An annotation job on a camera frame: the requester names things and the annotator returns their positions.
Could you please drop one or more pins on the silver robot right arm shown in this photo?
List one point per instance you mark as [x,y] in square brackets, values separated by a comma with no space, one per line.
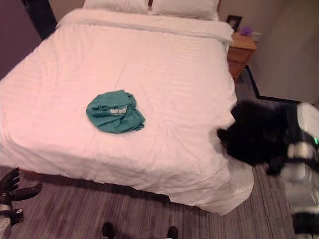
[299,181]

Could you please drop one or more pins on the black baseboard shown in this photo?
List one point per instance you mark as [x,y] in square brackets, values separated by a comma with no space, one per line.
[254,84]

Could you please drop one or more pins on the black picture frame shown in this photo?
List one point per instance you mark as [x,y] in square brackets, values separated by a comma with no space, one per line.
[234,22]

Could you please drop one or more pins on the white duvet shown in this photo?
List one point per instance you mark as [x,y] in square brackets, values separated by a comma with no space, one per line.
[139,69]

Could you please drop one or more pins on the dark robot left foot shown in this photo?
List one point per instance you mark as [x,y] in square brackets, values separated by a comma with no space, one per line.
[108,230]

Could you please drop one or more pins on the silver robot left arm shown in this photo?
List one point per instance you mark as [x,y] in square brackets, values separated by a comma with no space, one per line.
[3,224]

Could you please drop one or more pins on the dark robot foot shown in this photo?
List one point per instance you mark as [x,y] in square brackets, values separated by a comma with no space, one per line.
[172,232]
[108,230]

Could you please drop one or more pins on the wooden nightstand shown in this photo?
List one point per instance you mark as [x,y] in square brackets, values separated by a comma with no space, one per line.
[240,53]

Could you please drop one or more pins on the dark robot right foot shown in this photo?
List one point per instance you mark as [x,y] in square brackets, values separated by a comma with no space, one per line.
[172,232]

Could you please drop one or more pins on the green shirt with white print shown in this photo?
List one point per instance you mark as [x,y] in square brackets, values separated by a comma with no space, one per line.
[112,112]

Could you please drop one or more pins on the white pillow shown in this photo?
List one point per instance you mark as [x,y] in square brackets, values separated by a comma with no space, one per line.
[114,5]
[184,7]

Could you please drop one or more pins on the dark furniture panel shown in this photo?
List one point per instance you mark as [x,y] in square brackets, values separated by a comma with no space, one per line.
[40,15]

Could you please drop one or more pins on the small white box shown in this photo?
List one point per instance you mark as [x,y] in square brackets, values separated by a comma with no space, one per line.
[256,36]

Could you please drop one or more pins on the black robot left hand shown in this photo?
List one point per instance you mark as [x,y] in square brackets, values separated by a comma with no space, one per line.
[11,193]

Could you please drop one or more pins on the purple flower decoration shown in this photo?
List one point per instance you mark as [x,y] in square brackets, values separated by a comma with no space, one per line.
[246,30]

